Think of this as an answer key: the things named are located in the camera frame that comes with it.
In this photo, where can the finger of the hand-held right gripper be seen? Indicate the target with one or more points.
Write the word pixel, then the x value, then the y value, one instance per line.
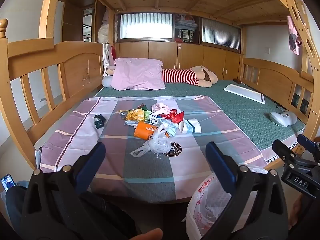
pixel 283 152
pixel 310 146

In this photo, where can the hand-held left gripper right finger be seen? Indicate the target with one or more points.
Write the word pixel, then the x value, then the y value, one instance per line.
pixel 220 166

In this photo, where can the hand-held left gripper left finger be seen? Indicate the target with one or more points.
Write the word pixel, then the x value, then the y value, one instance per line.
pixel 91 161

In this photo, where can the white red-printed plastic bag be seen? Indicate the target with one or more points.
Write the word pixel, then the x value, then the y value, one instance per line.
pixel 212 205

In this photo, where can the person's right forearm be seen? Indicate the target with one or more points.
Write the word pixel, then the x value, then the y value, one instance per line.
pixel 297 211

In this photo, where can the person's left hand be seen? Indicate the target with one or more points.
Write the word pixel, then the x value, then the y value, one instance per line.
pixel 147 234

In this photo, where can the white oval device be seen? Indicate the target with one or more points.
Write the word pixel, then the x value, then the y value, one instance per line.
pixel 282 118

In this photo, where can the green wafer wrapper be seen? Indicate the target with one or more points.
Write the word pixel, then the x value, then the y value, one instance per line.
pixel 99 121

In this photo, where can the white paper cup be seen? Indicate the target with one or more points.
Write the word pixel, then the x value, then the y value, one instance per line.
pixel 190 126

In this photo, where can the person's dark trouser legs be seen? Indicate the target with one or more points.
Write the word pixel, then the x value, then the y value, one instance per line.
pixel 105 212

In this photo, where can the green patterned bed mat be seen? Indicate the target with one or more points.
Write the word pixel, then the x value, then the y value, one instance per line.
pixel 237 110

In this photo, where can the plaid bed sheet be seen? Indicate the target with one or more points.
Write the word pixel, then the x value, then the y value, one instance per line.
pixel 150 172

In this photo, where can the orange packet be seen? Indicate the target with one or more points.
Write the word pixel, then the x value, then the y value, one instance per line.
pixel 145 130

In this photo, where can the yellow snack bag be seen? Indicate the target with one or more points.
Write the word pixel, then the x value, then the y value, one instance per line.
pixel 136 115

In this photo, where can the red foil wrapper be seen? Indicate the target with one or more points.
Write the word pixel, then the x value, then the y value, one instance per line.
pixel 176 117

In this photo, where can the clear plastic bag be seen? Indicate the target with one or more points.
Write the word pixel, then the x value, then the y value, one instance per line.
pixel 156 143

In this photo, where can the light blue cloth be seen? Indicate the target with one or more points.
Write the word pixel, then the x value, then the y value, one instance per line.
pixel 23 184

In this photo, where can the white flat board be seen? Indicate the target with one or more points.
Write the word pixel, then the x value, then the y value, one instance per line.
pixel 243 92

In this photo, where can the blue-grey plush cushion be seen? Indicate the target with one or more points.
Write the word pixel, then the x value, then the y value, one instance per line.
pixel 107 82

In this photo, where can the pink and white packet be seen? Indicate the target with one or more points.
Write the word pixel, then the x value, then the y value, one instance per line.
pixel 161 107

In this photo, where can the dark brown small box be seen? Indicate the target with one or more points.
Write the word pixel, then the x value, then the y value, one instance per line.
pixel 236 80

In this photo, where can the smartphone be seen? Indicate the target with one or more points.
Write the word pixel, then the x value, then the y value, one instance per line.
pixel 7 182

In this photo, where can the pink pillow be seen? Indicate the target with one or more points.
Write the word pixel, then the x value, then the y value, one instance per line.
pixel 137 73

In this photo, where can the red striped plush doll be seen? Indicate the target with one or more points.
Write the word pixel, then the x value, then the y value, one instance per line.
pixel 180 75

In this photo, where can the white and red cloth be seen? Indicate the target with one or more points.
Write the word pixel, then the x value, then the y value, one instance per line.
pixel 107 55

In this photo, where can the pink hanging cloth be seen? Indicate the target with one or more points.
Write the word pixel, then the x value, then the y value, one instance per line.
pixel 293 36

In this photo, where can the stack of white bags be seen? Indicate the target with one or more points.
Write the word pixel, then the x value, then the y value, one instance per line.
pixel 105 31

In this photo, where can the frosted glass window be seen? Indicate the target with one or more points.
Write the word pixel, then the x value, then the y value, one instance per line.
pixel 146 26
pixel 220 33

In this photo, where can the wooden wardrobe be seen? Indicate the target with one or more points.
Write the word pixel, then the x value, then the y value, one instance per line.
pixel 72 22

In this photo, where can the shelf with stacked items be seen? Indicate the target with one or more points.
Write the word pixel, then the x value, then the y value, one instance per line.
pixel 186 28

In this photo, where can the wooden bunk bed frame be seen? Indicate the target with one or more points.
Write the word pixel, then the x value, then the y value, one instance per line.
pixel 75 62

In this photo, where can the white wall switch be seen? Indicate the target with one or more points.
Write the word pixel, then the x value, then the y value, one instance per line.
pixel 267 50

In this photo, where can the wooden wall cabinet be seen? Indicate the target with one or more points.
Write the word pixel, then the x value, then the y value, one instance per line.
pixel 162 52

